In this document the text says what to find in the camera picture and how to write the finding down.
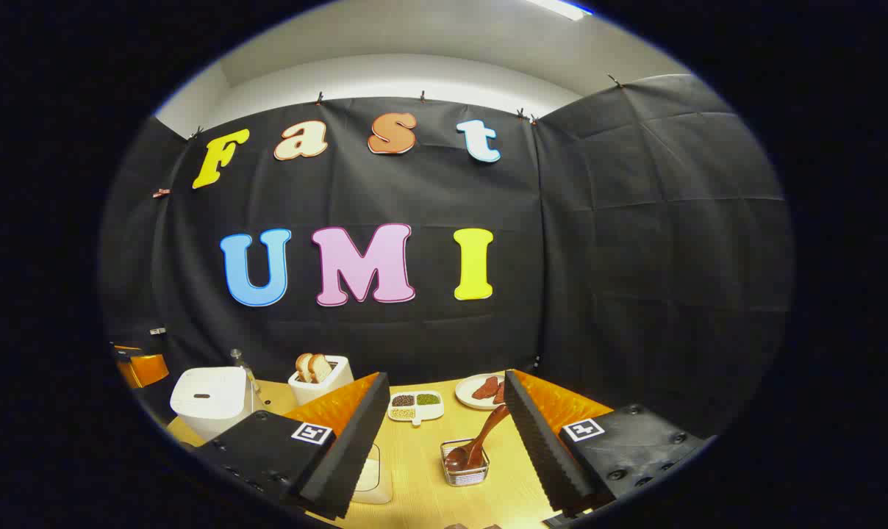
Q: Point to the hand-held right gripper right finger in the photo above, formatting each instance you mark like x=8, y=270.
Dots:
x=539, y=441

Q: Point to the white round plate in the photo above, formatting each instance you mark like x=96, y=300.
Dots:
x=466, y=393

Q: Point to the white rice cooker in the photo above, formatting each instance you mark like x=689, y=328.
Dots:
x=209, y=400

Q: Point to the clear glass bottle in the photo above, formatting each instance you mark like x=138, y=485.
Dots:
x=249, y=375

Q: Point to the red meat piece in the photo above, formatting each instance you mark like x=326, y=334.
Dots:
x=485, y=388
x=500, y=394

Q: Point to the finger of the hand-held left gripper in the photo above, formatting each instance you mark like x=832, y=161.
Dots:
x=146, y=369

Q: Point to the black backdrop cloth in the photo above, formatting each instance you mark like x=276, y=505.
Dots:
x=635, y=257

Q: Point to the brown wooden spoon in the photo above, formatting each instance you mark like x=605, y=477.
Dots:
x=481, y=439

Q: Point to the pile of dark beans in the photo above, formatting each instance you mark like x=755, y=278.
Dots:
x=403, y=400

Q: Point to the ceiling light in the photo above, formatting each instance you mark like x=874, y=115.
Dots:
x=561, y=9

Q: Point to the white divided dish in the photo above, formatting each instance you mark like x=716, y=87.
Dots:
x=425, y=411

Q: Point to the clear rice container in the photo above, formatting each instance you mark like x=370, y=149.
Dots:
x=374, y=492

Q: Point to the pile of green beans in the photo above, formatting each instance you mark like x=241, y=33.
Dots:
x=428, y=399

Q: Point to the pile of yellow beans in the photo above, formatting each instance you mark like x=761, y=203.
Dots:
x=402, y=414

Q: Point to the bread slice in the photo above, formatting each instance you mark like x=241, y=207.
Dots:
x=303, y=366
x=320, y=367

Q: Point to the white toaster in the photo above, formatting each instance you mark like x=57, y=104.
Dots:
x=334, y=386

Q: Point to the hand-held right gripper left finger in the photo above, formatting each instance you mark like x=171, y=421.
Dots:
x=345, y=448

